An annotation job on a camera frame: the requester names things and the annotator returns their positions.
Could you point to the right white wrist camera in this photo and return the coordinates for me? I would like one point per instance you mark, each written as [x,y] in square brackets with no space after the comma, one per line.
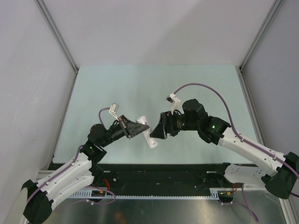
[174,101]

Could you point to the left aluminium frame post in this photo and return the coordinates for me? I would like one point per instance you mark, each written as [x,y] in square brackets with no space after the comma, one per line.
[56,33]

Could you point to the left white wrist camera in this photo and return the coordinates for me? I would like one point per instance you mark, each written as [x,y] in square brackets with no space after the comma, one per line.
[113,110]

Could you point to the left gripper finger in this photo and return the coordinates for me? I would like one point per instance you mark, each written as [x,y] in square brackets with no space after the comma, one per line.
[129,123]
[140,129]

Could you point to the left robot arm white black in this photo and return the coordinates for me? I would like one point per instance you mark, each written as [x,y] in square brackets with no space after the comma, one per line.
[47,193]

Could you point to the aluminium frame post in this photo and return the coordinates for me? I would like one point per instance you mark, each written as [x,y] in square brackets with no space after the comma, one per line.
[272,13]
[56,33]

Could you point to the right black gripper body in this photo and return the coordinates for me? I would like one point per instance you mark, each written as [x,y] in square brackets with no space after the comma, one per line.
[175,123]

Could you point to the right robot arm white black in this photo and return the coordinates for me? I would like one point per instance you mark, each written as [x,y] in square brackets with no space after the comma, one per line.
[276,171]

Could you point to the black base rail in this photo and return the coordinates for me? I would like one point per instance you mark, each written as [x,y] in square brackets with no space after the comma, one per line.
[163,179]

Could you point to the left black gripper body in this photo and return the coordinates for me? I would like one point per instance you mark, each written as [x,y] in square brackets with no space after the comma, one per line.
[127,130]

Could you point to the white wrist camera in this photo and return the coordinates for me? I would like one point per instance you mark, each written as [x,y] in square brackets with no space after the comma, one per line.
[113,110]
[174,101]

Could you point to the white remote control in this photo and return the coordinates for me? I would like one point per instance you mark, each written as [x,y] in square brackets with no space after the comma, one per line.
[152,143]

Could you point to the right aluminium frame post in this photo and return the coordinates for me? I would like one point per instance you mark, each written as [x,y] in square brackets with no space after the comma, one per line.
[272,13]

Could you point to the grey slotted cable duct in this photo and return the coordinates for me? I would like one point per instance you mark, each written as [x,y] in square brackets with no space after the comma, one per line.
[212,194]

